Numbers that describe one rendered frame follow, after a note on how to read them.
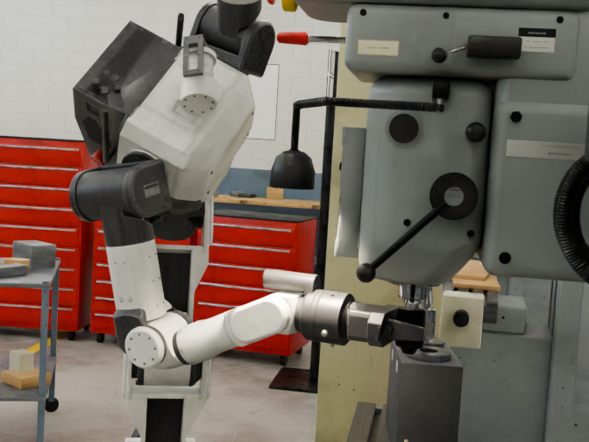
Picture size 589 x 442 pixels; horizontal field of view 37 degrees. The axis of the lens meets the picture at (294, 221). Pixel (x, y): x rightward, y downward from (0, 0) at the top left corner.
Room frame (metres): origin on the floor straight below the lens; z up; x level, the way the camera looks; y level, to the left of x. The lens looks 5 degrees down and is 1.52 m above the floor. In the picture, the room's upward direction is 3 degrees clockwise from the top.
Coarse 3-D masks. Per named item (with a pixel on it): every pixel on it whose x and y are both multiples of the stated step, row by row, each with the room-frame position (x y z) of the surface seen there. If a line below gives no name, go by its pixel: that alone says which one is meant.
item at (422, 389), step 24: (408, 360) 1.69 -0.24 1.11; (432, 360) 1.69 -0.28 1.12; (456, 360) 1.71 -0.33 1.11; (408, 384) 1.67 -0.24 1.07; (432, 384) 1.67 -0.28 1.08; (456, 384) 1.67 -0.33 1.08; (408, 408) 1.67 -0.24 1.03; (432, 408) 1.67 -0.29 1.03; (456, 408) 1.67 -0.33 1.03; (408, 432) 1.67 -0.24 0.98; (432, 432) 1.67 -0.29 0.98; (456, 432) 1.67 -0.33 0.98
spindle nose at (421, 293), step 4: (400, 288) 1.42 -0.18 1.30; (404, 288) 1.41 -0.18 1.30; (408, 288) 1.41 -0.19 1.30; (416, 288) 1.41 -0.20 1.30; (420, 288) 1.41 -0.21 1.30; (424, 288) 1.41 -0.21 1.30; (400, 292) 1.42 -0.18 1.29; (404, 292) 1.41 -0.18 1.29; (408, 292) 1.41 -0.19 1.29; (416, 292) 1.41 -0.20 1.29; (420, 292) 1.41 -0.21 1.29; (424, 292) 1.41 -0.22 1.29; (400, 296) 1.42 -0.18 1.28; (404, 296) 1.41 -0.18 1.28; (408, 296) 1.41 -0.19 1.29; (416, 296) 1.41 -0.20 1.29; (420, 296) 1.41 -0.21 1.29; (424, 296) 1.42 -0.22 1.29; (416, 300) 1.41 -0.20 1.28; (420, 300) 1.41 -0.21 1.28
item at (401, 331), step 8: (392, 320) 1.41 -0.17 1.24; (392, 328) 1.40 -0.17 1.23; (400, 328) 1.41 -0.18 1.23; (408, 328) 1.40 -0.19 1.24; (416, 328) 1.39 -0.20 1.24; (424, 328) 1.40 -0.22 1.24; (392, 336) 1.41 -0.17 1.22; (400, 336) 1.40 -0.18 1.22; (408, 336) 1.40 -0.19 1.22; (416, 336) 1.39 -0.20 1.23
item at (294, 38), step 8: (280, 32) 1.56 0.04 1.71; (288, 32) 1.56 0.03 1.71; (296, 32) 1.56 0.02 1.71; (304, 32) 1.55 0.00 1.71; (280, 40) 1.56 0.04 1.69; (288, 40) 1.56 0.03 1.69; (296, 40) 1.55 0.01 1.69; (304, 40) 1.55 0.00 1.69; (312, 40) 1.56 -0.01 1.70; (320, 40) 1.55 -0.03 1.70; (328, 40) 1.55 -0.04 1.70; (336, 40) 1.55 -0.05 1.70; (344, 40) 1.55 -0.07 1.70
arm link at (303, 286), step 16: (272, 272) 1.52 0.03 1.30; (288, 272) 1.51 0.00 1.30; (272, 288) 1.52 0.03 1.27; (288, 288) 1.50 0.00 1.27; (304, 288) 1.49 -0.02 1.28; (320, 288) 1.51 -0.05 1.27; (288, 304) 1.48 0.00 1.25; (304, 304) 1.47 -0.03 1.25; (304, 320) 1.46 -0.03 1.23; (304, 336) 1.47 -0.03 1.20
